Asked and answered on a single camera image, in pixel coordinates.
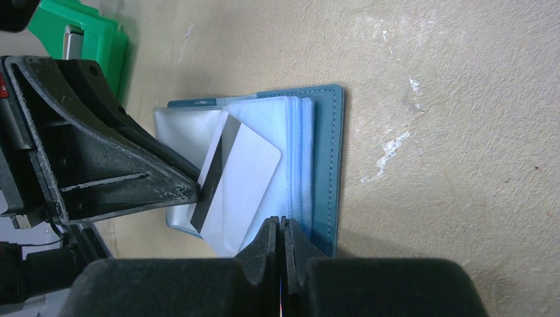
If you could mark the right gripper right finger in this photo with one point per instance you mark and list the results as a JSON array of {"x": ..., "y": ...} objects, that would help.
[{"x": 313, "y": 284}]

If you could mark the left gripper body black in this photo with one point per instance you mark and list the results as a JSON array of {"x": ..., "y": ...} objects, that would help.
[{"x": 56, "y": 264}]

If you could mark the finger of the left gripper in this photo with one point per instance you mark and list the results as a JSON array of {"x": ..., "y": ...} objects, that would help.
[
  {"x": 86, "y": 79},
  {"x": 87, "y": 171}
]

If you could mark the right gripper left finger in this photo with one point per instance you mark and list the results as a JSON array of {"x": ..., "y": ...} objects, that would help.
[{"x": 245, "y": 285}]

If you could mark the green plastic bin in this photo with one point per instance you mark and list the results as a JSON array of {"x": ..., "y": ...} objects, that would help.
[{"x": 103, "y": 41}]

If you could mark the white credit card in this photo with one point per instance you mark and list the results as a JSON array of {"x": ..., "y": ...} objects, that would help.
[
  {"x": 72, "y": 42},
  {"x": 234, "y": 178}
]

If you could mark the blue card holder wallet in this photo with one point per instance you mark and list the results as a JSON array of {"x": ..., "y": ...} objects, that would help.
[{"x": 187, "y": 126}]

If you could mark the white credit card in bin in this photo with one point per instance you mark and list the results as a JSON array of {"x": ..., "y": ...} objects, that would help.
[{"x": 72, "y": 42}]

